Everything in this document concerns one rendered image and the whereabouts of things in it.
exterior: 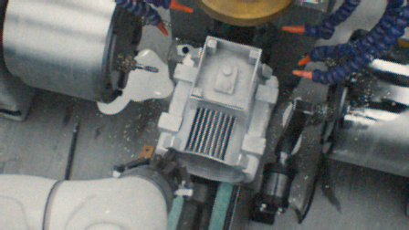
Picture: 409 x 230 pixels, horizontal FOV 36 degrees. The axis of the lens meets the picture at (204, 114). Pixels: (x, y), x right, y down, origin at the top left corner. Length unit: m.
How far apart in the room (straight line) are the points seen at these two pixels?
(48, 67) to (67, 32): 0.08
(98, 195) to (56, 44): 0.47
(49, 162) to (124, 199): 0.72
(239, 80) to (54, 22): 0.34
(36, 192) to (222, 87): 0.44
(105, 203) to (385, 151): 0.58
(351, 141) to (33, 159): 0.70
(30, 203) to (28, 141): 0.70
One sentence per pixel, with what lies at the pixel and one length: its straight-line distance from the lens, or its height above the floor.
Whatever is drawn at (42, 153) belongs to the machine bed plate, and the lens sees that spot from 1.44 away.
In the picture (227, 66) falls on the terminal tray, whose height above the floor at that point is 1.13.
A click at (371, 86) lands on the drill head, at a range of 1.09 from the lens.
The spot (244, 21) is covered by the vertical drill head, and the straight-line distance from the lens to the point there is 0.93.
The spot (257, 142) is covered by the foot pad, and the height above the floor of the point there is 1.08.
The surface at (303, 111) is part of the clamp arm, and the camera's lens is 0.96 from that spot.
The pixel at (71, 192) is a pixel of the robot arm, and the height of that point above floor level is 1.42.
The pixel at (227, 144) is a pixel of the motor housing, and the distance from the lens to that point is 1.09.
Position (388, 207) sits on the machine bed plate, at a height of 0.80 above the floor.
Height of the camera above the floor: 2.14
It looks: 71 degrees down
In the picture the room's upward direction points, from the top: 1 degrees clockwise
